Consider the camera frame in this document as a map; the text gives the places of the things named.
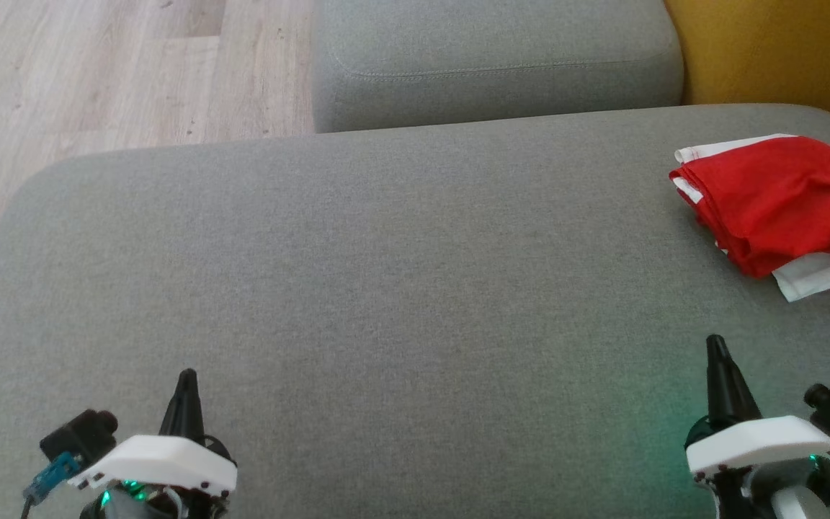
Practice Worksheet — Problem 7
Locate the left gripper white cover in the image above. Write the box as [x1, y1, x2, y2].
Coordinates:
[68, 368, 238, 519]

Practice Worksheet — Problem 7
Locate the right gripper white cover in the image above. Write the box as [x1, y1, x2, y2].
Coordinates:
[685, 334, 830, 519]

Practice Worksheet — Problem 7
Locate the red shirt with white sleeves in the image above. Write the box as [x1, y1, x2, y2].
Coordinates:
[674, 133, 830, 302]

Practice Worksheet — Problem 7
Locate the grey sofa seat cushion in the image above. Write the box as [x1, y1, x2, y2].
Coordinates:
[0, 103, 830, 519]

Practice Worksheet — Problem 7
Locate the yellow fabric cushion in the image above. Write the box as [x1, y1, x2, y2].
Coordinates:
[664, 0, 830, 141]

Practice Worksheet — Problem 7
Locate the grey stitched sofa cushion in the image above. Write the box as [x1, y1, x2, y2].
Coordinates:
[312, 0, 686, 134]

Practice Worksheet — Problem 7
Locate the teal plug left camera cable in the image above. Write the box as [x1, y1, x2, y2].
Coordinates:
[21, 453, 84, 519]

